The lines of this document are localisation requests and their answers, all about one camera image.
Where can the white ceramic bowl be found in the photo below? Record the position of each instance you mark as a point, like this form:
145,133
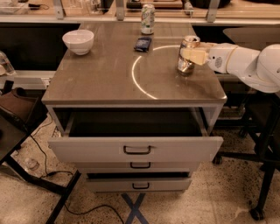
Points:
79,42

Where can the brown bag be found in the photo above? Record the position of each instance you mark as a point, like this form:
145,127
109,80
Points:
24,112

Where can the middle grey drawer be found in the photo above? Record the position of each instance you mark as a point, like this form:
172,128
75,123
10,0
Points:
125,167

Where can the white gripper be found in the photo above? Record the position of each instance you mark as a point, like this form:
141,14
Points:
218,58

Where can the bottom grey drawer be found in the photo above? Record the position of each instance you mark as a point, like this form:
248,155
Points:
139,182

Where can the orange crushed soda can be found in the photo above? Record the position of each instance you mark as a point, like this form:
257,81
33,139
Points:
185,66

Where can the green white soda can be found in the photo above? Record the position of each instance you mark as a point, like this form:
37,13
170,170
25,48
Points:
147,19

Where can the open top grey drawer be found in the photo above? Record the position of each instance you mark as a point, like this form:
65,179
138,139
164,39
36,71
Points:
135,135

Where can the clear plastic bottle on floor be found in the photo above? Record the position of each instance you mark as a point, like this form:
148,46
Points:
31,164

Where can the blue tape cross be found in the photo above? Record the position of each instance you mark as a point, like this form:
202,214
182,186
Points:
135,208

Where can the grey drawer cabinet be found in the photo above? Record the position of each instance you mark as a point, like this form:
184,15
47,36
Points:
114,76

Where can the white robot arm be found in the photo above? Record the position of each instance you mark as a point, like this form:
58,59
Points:
259,70

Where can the clear bottle at left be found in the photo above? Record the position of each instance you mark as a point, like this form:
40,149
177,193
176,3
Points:
5,65

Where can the background wooden shelf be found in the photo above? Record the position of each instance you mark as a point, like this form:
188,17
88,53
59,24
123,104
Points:
238,12

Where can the dark blue snack packet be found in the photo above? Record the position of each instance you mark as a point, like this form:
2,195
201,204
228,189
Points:
142,44

